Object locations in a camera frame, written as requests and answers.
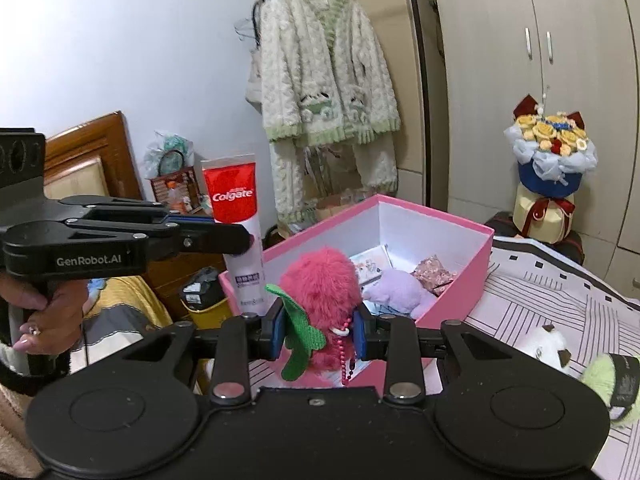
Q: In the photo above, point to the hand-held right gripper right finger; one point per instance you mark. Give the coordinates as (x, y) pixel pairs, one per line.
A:
(357, 332)

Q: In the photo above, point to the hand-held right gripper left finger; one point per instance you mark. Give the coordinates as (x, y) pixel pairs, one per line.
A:
(277, 332)

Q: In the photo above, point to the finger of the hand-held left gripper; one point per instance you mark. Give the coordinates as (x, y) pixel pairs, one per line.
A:
(210, 242)
(125, 210)

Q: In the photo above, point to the pink strawberry plush toy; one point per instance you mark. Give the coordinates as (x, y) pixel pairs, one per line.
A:
(320, 285)

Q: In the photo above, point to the red white toothpaste tube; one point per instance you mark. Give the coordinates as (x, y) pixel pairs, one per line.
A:
(232, 180)

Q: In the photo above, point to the pink cardboard box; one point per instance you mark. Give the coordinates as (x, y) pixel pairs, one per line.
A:
(465, 270)

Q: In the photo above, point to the person's left forearm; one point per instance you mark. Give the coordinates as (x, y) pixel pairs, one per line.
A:
(15, 425)

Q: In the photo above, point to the person's left hand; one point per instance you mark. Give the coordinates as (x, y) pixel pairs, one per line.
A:
(65, 310)

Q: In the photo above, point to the small decorative picture box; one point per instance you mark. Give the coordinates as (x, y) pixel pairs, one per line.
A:
(172, 187)

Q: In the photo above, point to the purple plush toy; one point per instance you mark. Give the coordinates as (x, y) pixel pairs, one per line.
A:
(400, 290)

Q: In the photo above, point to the black yellow trash bin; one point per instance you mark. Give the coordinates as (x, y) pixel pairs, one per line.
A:
(205, 310)

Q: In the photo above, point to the small printed card packet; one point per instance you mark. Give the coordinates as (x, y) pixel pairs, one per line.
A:
(372, 265)

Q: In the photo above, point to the white green plastic bag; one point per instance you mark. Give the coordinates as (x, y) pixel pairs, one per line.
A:
(170, 150)

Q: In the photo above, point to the yellow grey cloth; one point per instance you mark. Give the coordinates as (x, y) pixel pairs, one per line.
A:
(135, 305)

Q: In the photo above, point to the floral fabric pouch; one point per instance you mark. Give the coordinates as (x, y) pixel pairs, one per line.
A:
(432, 270)

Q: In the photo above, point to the cream fluffy pants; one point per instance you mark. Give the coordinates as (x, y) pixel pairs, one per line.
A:
(375, 165)

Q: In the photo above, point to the white hanging bag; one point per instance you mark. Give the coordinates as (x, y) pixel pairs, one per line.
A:
(255, 80)

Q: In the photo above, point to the white patterned bed sheet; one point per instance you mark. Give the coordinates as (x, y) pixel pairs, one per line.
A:
(525, 285)

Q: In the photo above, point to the white brown plush toy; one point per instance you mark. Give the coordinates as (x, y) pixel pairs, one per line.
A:
(542, 347)

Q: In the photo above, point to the cream green fluffy cardigan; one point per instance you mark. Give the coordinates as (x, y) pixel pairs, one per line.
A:
(320, 60)

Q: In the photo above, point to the dark suitcase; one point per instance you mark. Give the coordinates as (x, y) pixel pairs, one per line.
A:
(570, 250)

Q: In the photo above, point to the blue yellow flower bouquet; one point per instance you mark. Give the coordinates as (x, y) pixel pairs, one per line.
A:
(545, 185)

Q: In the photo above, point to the light green plush toy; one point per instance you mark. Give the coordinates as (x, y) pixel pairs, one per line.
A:
(597, 375)

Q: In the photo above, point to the black metal clothes rack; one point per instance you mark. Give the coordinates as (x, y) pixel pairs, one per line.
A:
(419, 85)

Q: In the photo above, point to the beige three-door wardrobe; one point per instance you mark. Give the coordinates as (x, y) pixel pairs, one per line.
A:
(480, 85)

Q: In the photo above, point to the tall light wooden cabinet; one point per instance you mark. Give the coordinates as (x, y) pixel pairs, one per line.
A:
(395, 35)

